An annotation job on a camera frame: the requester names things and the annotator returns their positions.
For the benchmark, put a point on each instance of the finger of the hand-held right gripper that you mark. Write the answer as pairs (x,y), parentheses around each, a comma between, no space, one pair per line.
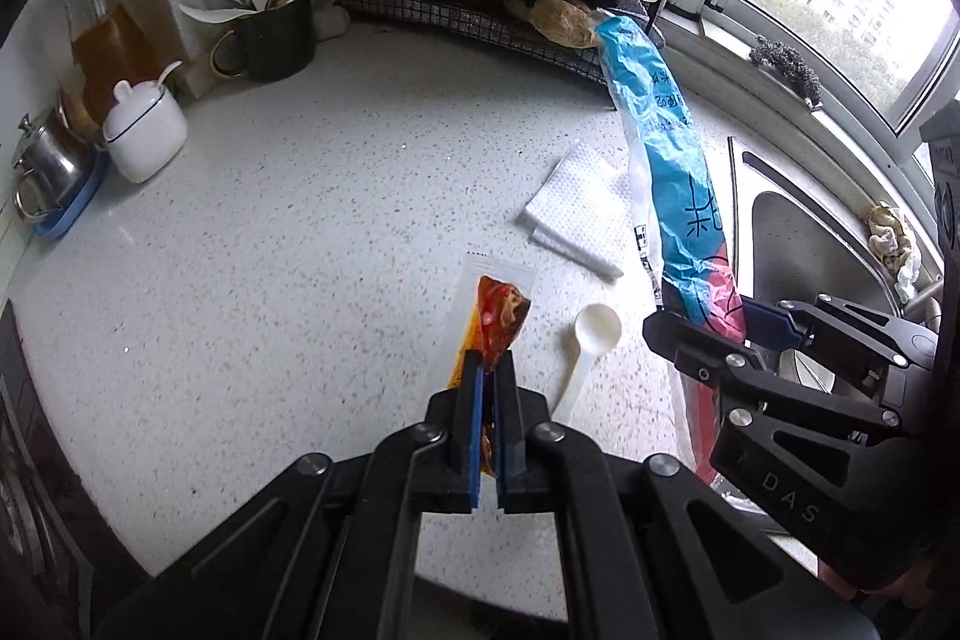
(690,344)
(772,325)

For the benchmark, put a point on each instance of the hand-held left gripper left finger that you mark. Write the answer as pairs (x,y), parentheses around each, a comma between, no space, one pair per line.
(471,445)

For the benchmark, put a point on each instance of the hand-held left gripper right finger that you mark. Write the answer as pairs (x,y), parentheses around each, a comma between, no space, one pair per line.
(506,452)

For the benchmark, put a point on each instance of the blue pink plastic bag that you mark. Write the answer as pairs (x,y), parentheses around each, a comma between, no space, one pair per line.
(660,160)

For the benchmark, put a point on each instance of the dirty dish rag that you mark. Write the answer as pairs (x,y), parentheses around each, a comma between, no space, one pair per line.
(892,242)

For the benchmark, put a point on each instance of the stainless steel sink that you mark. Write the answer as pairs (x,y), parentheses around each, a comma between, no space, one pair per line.
(810,250)

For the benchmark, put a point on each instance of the white plastic scoop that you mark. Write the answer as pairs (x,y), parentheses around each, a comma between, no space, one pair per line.
(596,329)

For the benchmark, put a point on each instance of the steel faucet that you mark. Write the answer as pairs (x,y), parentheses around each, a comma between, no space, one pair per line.
(919,299)

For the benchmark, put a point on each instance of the white paper napkin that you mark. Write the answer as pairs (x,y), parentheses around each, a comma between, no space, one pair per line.
(577,197)

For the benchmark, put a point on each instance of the steel wool scrubber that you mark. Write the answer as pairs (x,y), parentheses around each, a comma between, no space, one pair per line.
(787,66)

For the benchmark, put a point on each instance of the ginger root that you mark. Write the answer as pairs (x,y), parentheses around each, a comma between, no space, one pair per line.
(562,21)

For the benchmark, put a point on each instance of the black gas stove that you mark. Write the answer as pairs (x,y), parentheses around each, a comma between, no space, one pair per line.
(30,460)

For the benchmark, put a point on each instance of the black mug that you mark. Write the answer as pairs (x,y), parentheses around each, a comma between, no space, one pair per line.
(277,44)

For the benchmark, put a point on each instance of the garlic bulb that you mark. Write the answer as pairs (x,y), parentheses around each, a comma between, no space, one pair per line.
(331,19)

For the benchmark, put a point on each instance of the white sugar jar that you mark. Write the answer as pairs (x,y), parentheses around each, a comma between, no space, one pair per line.
(146,134)

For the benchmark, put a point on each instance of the blue round tray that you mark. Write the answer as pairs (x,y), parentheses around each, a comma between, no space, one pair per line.
(75,212)

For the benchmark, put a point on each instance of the steel teapot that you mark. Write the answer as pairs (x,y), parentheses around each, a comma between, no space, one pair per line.
(49,160)

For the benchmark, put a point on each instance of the glass oil carafe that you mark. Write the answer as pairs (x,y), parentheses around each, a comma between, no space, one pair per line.
(105,48)

